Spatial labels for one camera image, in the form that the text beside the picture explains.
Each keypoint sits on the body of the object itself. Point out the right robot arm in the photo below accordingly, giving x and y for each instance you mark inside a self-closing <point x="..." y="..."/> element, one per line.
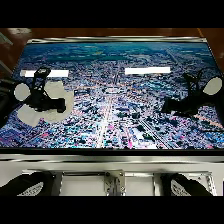
<point x="213" y="85"/>

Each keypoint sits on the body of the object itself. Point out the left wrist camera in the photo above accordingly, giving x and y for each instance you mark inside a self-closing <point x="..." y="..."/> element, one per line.
<point x="43" y="72"/>

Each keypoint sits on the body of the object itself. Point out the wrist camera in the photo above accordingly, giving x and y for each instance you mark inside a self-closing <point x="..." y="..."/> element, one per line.
<point x="191" y="83"/>
<point x="43" y="72"/>

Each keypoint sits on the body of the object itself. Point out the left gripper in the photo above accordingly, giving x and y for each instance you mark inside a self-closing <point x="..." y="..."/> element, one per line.
<point x="46" y="104"/>

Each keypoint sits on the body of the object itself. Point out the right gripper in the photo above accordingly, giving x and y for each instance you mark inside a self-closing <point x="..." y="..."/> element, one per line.
<point x="181" y="107"/>

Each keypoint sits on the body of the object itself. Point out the silver frame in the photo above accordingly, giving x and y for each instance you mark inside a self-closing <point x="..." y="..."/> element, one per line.
<point x="100" y="165"/>

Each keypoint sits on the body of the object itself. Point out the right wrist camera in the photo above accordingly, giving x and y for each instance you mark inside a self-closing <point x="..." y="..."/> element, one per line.
<point x="191" y="83"/>

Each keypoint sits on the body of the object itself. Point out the white garment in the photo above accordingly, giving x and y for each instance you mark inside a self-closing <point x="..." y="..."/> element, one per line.
<point x="67" y="97"/>

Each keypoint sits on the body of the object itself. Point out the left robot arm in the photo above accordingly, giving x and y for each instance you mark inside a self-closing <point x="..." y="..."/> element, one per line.
<point x="22" y="92"/>

